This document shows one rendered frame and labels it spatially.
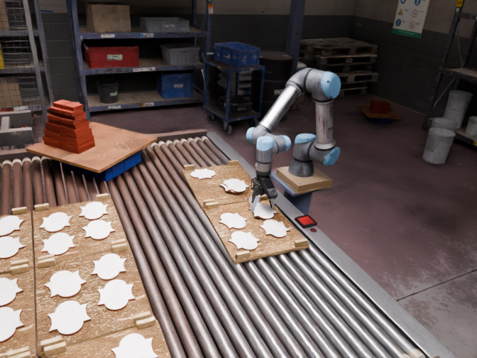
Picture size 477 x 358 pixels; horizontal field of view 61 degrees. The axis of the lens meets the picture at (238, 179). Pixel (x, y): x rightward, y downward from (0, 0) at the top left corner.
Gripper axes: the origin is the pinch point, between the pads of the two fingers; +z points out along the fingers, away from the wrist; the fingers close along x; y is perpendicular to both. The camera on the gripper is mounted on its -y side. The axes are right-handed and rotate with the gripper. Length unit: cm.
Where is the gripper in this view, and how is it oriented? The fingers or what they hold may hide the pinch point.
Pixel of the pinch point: (262, 209)
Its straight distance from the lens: 193.3
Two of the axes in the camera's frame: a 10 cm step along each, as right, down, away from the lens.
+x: -9.2, 1.3, -3.6
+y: -3.8, -4.0, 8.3
